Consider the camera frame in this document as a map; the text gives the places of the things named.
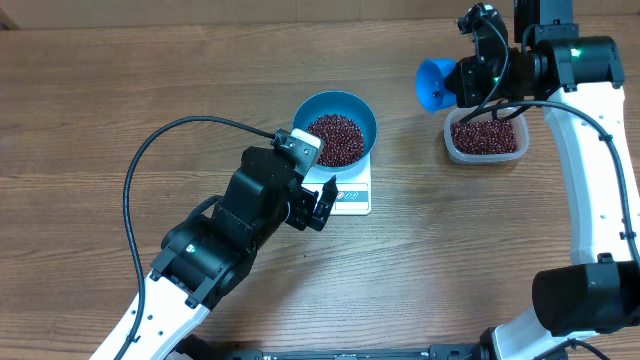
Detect blue plastic measuring scoop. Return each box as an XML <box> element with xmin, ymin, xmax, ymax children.
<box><xmin>416</xmin><ymin>58</ymin><xmax>457</xmax><ymax>114</ymax></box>

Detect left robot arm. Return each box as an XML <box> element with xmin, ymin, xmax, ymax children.
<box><xmin>93</xmin><ymin>145</ymin><xmax>337</xmax><ymax>359</ymax></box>

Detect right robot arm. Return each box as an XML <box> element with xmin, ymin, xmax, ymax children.
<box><xmin>444</xmin><ymin>1</ymin><xmax>639</xmax><ymax>359</ymax></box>

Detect white digital kitchen scale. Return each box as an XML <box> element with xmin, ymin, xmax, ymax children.
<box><xmin>303</xmin><ymin>154</ymin><xmax>372</xmax><ymax>216</ymax></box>

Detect red beans in bowl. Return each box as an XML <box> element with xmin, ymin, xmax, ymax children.
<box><xmin>306</xmin><ymin>114</ymin><xmax>365</xmax><ymax>167</ymax></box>

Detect teal blue bowl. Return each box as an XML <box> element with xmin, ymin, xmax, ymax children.
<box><xmin>292</xmin><ymin>91</ymin><xmax>378</xmax><ymax>169</ymax></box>

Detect red adzuki beans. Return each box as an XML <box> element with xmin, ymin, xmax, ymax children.
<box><xmin>450</xmin><ymin>120</ymin><xmax>518</xmax><ymax>155</ymax></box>

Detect clear plastic food container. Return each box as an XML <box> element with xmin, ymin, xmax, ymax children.
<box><xmin>443</xmin><ymin>108</ymin><xmax>529</xmax><ymax>165</ymax></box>

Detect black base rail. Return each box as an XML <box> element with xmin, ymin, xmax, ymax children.
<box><xmin>167</xmin><ymin>335</ymin><xmax>496</xmax><ymax>360</ymax></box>

